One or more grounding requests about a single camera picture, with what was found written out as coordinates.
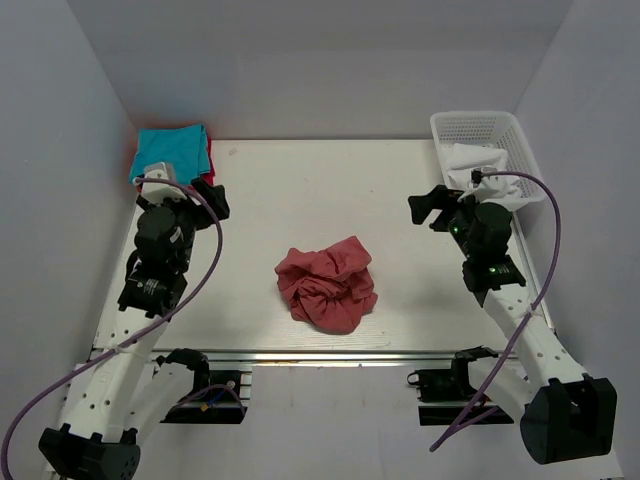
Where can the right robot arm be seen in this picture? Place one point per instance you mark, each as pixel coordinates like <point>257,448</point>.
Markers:
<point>562,412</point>

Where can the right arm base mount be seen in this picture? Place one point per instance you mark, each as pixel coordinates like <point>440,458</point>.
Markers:
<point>443,392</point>

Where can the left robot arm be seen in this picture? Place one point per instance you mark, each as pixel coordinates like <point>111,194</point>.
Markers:
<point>102,435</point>

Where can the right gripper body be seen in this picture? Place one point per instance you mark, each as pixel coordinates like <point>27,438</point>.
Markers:
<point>457,217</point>

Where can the folded red t-shirt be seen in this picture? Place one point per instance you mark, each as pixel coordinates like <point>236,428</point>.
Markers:
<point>206,163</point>

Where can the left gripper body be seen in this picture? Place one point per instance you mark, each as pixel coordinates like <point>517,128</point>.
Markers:
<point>187,217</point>

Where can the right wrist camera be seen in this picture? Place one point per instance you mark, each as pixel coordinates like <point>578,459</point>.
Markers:
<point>483,184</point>

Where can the folded teal t-shirt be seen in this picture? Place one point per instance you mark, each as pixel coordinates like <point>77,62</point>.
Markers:
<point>180,147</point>

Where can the salmon pink t-shirt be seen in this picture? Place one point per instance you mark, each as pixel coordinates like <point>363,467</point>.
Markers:
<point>330,289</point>

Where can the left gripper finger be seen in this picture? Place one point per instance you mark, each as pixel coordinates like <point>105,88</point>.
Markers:
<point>215,197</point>
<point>199,185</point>

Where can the white t-shirt in basket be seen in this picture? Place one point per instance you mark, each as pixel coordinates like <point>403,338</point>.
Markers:
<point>460,159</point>

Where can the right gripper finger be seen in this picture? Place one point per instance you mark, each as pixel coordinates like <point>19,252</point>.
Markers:
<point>446,193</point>
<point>421,207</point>

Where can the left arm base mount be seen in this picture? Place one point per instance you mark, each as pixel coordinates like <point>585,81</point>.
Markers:
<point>215,397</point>

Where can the white plastic basket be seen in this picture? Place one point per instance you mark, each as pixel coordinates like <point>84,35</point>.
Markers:
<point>490,129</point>

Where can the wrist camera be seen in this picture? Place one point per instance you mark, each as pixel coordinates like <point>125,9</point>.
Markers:
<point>483,184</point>
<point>159,186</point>

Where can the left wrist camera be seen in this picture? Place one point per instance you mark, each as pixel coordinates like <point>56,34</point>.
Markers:
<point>159,186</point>

